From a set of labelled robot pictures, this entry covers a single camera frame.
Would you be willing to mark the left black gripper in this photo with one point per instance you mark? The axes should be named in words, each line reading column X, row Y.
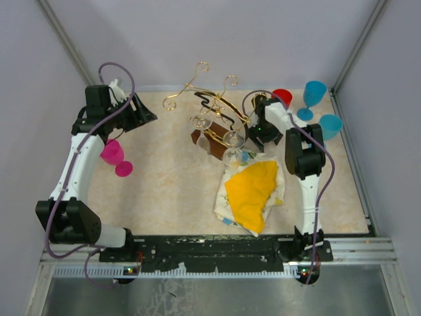
column 141, row 115

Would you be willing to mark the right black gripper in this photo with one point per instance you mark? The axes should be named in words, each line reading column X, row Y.
column 275, row 135

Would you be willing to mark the red wine glass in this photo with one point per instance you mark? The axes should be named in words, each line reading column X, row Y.
column 285, row 95

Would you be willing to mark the pink wine glass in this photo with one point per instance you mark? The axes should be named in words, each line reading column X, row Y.
column 113, row 154

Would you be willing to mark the blue wine glass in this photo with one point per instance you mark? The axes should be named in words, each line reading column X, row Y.
column 312, row 96
column 331, row 125

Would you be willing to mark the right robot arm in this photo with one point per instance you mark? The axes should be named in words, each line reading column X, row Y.
column 304, row 159

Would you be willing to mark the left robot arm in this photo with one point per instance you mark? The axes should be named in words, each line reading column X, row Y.
column 65, row 215

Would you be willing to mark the clear wine glass right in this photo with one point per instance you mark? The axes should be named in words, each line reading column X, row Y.
column 232, row 157

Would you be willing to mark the clear wine glass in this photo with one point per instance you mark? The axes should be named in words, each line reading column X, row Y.
column 232, row 157
column 202, row 122

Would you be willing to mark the clear wine glass left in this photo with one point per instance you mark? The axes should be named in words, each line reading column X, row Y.
column 202, row 122

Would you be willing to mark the yellow floral cloth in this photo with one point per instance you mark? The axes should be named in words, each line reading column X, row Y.
column 249, row 190

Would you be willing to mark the gold wire glass rack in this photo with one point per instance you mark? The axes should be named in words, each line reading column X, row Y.
column 212, row 102

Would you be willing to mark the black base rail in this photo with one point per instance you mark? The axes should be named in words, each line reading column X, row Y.
column 222, row 253

